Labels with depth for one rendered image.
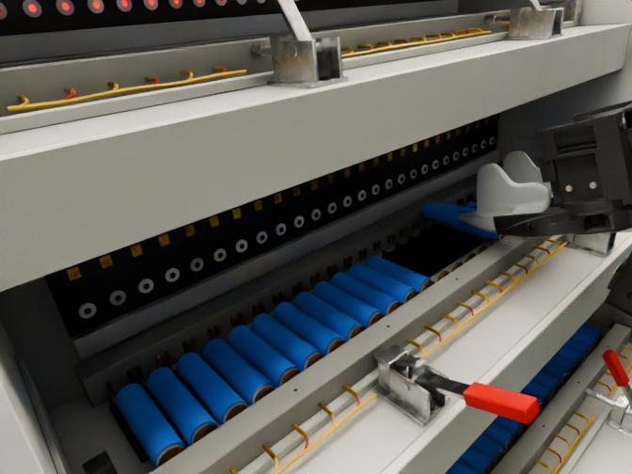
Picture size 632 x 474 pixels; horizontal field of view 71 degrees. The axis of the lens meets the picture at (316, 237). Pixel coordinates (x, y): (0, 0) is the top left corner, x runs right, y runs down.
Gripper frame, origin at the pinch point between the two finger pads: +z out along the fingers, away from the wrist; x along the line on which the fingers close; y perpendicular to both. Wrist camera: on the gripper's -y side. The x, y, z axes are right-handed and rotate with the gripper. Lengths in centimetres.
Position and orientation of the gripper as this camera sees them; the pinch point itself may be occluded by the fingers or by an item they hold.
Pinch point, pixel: (479, 218)
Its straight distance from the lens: 45.6
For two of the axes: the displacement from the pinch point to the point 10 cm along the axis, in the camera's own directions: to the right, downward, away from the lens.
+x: -7.4, 3.5, -5.8
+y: -3.0, -9.4, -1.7
